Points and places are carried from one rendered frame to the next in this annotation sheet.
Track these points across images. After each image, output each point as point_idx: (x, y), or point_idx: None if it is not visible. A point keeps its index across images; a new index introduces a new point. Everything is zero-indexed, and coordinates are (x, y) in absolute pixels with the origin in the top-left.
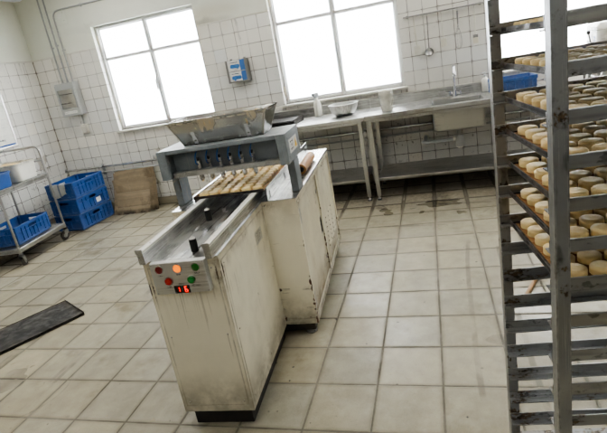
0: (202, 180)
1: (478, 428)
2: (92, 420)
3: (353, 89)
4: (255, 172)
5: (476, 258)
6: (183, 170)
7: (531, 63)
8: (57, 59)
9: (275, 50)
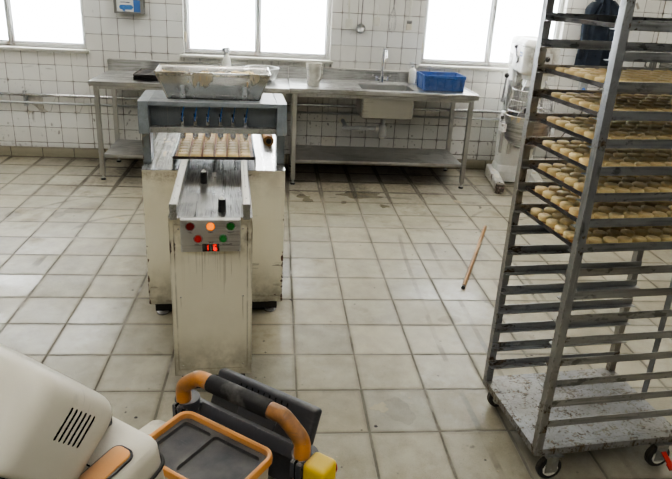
0: (183, 138)
1: (448, 383)
2: None
3: (269, 51)
4: (244, 138)
5: (411, 252)
6: (160, 124)
7: (570, 101)
8: None
9: None
